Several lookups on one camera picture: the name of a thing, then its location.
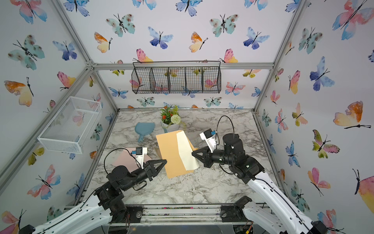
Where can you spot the brown kraft envelope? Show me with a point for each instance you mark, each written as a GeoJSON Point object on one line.
{"type": "Point", "coordinates": [167, 143]}

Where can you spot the white mesh wall basket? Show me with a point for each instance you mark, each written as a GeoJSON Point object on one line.
{"type": "Point", "coordinates": [70, 126]}

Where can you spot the lined letter paper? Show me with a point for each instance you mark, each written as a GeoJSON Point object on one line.
{"type": "Point", "coordinates": [158, 152]}
{"type": "Point", "coordinates": [185, 152]}

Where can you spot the black wire wall basket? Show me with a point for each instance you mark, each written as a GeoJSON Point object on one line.
{"type": "Point", "coordinates": [177, 77]}

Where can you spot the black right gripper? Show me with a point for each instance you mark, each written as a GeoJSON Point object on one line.
{"type": "Point", "coordinates": [207, 159]}

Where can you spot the aluminium front rail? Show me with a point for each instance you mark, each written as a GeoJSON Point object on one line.
{"type": "Point", "coordinates": [180, 215]}

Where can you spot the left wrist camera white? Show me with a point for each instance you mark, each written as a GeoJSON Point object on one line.
{"type": "Point", "coordinates": [139, 154]}

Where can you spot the white pot with flowers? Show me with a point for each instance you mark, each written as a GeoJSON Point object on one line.
{"type": "Point", "coordinates": [170, 119]}

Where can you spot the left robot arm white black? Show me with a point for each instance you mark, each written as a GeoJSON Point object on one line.
{"type": "Point", "coordinates": [104, 206]}

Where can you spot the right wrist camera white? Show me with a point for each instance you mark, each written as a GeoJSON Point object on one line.
{"type": "Point", "coordinates": [209, 136]}

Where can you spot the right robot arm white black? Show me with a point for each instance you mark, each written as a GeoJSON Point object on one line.
{"type": "Point", "coordinates": [284, 217]}

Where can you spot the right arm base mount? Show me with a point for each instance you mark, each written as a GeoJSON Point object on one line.
{"type": "Point", "coordinates": [234, 212]}

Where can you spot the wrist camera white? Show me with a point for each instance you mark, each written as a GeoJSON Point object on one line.
{"type": "Point", "coordinates": [209, 136]}
{"type": "Point", "coordinates": [139, 154]}

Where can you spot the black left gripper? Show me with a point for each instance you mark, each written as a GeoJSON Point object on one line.
{"type": "Point", "coordinates": [154, 171]}

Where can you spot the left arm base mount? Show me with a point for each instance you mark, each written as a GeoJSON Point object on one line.
{"type": "Point", "coordinates": [131, 213]}

